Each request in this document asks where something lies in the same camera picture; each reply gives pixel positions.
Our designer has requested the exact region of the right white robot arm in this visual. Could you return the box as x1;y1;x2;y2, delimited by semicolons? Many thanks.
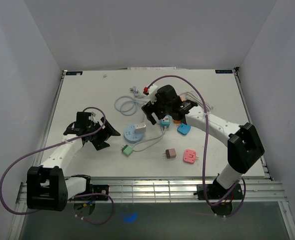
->
141;84;265;199

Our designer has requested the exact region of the orange power strip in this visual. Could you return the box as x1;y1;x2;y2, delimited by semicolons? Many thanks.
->
173;120;182;125

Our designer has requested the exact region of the white charger plug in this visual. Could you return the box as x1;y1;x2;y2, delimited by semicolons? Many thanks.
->
134;122;147;134

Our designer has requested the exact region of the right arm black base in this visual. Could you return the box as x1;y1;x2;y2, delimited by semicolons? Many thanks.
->
193;180;243;200

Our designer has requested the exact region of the round light blue power strip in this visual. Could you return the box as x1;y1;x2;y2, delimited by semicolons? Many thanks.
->
123;123;146;144

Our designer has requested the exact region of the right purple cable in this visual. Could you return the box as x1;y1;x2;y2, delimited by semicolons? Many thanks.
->
147;74;247;218

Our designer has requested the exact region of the pink flat plug adapter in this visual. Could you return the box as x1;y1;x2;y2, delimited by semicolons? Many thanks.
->
182;149;199;164

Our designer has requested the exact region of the blue flat plug adapter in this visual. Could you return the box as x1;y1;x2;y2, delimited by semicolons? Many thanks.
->
177;123;191;136

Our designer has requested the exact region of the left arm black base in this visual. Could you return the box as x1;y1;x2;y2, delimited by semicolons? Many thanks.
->
73;184;110;201

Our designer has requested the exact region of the brown charger plug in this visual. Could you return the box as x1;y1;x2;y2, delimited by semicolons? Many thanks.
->
163;148;177;159

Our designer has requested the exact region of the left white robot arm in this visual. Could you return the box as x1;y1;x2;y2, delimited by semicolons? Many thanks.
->
26;111;121;211

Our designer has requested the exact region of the green charger plug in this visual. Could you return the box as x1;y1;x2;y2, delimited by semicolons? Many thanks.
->
121;144;134;157

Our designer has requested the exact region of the aluminium table frame rail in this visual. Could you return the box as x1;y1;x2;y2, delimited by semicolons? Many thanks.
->
16;67;288;205

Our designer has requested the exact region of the light blue power cord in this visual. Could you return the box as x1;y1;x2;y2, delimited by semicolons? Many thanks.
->
114;86;140;117

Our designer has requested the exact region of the white cord of orange strip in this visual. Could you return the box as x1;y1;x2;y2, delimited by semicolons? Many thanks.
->
181;90;215;112

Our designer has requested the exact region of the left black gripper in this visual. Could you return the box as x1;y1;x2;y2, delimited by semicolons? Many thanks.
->
86;117;120;151

